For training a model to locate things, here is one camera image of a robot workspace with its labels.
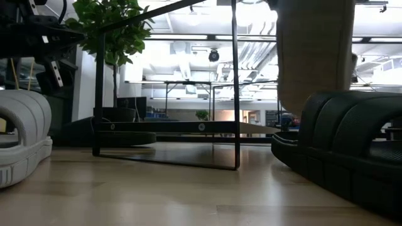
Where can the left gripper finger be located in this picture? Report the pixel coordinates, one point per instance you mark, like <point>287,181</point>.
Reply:
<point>56,73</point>
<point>43,83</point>

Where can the black ceiling dome camera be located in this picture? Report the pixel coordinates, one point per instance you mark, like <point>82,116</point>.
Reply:
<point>214,56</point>

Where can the tan round object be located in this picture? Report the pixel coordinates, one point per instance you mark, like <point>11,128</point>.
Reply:
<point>2,125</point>

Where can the red sign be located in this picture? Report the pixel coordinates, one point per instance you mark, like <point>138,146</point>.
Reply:
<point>296,120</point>

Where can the black plant pot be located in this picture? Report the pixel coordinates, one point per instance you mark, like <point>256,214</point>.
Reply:
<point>114,114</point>

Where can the blue storage bins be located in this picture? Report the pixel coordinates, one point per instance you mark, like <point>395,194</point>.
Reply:
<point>287,120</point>

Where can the small green background plant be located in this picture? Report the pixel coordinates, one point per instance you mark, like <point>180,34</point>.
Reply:
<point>202,114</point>

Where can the black foam slide sandal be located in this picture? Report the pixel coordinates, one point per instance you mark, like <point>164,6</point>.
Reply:
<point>78,135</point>
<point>329,141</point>

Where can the black metal shelf wood board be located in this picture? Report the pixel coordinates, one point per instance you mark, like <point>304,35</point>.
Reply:
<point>235,94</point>

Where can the green leafy indoor tree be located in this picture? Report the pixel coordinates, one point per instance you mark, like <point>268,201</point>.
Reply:
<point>119,40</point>

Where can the black overhead light rail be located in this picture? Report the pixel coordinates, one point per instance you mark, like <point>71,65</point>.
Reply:
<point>211,37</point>

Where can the beige foam slide sandal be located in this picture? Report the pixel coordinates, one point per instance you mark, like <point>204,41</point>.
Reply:
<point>31,106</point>
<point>314,62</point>

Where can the black ceiling track fixture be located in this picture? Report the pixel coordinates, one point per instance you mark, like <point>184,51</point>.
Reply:
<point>370,2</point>

